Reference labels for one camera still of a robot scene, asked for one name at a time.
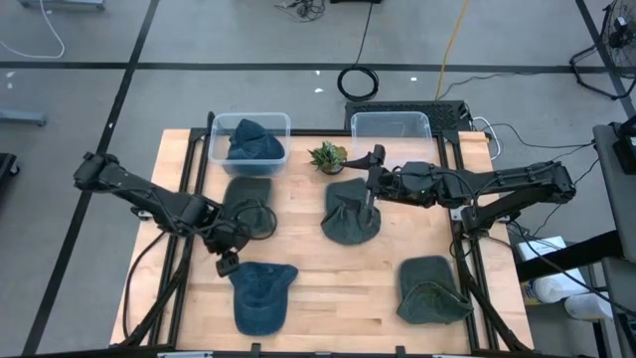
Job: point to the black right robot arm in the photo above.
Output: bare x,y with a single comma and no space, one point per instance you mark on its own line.
522,181

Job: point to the grey cart base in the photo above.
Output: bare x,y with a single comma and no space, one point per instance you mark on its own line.
59,4

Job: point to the black shelf beam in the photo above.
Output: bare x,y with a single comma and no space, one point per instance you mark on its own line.
571,256

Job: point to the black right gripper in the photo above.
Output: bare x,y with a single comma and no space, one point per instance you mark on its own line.
392,184

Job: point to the black desk device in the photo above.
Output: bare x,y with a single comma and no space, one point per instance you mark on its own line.
627,149

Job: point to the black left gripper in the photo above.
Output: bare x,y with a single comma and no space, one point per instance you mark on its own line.
226,237

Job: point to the silver metal bracket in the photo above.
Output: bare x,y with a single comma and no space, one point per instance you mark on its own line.
454,356
184,355

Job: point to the silver angle bracket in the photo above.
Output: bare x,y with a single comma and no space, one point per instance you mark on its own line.
455,214

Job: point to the succulent plant in black pot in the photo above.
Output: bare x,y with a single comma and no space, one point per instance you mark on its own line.
328,156

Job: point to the clear plastic storage bin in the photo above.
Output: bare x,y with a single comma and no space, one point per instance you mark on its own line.
218,149
392,134

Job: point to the grey desk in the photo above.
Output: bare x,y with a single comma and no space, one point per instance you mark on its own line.
616,209

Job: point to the white cardboard box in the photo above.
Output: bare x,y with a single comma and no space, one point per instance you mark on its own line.
539,247

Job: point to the grey-blue furniture foot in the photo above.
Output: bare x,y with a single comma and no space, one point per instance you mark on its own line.
22,118

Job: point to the black aluminium table frame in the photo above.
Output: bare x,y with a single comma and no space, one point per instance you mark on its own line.
298,132

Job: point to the black floor fan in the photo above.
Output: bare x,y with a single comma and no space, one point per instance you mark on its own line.
621,25

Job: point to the green denim cap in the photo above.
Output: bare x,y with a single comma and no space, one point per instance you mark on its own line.
427,288
248,189
348,224

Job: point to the black perforated computer box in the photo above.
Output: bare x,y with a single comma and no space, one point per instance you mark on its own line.
447,114

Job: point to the black caster base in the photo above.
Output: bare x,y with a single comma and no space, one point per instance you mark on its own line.
6,166

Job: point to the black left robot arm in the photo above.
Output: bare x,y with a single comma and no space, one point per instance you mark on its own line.
129,186

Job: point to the white paper roll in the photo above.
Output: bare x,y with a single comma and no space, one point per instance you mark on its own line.
588,307

